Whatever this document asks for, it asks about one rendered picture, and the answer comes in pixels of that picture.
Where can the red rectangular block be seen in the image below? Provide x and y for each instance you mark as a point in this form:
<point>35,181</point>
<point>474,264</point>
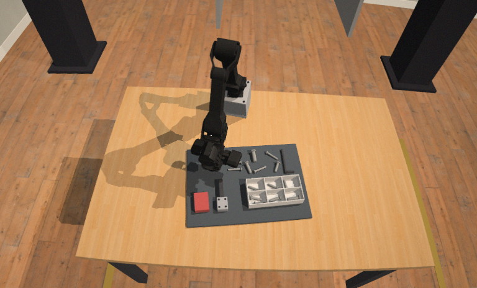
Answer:
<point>201,202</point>

